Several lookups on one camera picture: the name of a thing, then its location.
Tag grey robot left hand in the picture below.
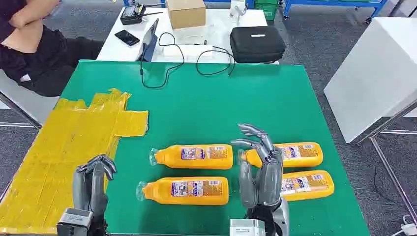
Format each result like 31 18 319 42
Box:
72 154 117 217

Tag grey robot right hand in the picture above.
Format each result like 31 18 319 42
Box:
230 123 284 209

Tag orange drink bottle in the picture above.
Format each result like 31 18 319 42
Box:
237 142 324 168
149 144 234 170
136 177 230 206
280 170 335 202

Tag yellow sheet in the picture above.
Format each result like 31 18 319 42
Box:
0 88 149 235

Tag green table mat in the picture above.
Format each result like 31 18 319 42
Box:
60 59 370 236

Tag grey bench seat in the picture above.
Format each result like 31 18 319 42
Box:
0 70 61 131

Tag person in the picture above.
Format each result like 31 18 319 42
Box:
0 0 104 97

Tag black zipped carry case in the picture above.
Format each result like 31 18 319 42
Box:
229 26 286 64

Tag large white table, metal legs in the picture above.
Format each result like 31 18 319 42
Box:
323 17 417 225

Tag white power strip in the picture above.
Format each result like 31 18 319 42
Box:
390 215 417 236

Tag black smartphone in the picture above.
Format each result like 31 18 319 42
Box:
114 29 140 47

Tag tablet with blue cover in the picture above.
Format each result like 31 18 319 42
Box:
137 18 160 62

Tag white table with devices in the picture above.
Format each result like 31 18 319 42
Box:
96 8 279 65

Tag green plastic crate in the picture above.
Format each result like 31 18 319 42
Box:
254 0 281 22

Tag white plastic device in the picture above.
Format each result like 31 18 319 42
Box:
229 0 247 25

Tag black remote controller with antennas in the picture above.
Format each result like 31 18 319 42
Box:
119 3 164 26

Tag brown cardboard box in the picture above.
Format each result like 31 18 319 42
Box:
166 0 207 30

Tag blue metal cart with wheels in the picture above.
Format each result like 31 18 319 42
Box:
282 0 388 24

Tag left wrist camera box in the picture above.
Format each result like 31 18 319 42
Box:
56 208 94 236

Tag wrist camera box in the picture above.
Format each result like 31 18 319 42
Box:
229 219 266 236
56 208 94 236

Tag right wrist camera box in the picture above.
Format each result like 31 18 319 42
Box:
229 219 266 236

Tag thin black floor cable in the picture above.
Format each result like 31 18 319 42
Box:
373 163 401 206

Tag long black looped cable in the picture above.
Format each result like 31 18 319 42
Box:
139 31 185 89

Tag short black looped cable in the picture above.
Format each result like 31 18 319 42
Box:
195 45 236 77

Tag blue metal frame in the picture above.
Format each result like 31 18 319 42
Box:
123 0 255 9

